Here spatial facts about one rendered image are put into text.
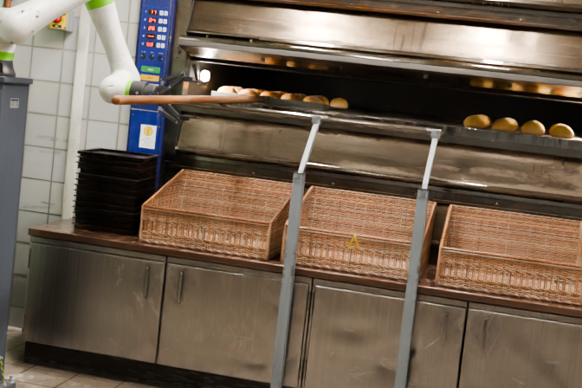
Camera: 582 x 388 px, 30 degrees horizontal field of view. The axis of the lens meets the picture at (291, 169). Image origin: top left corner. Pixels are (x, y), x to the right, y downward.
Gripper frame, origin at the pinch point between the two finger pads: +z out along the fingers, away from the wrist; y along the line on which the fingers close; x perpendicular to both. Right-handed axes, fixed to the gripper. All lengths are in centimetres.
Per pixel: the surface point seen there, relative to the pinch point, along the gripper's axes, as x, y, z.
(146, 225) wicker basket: -19, 54, -22
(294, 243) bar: -9, 51, 42
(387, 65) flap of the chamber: -54, -22, 63
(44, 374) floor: -7, 119, -55
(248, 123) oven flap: -71, 10, 1
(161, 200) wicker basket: -39, 45, -25
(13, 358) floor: -20, 119, -76
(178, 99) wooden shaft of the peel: 25.5, -0.2, 1.7
